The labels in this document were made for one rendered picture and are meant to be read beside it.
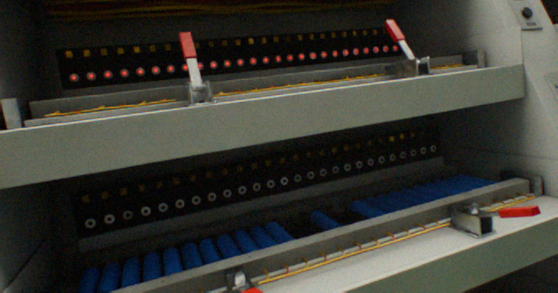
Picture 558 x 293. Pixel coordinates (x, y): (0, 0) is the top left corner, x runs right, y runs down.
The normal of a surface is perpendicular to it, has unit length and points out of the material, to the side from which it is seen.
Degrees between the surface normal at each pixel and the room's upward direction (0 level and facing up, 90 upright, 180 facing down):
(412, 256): 23
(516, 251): 113
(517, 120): 90
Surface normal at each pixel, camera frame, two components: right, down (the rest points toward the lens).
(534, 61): 0.27, -0.32
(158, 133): 0.34, 0.07
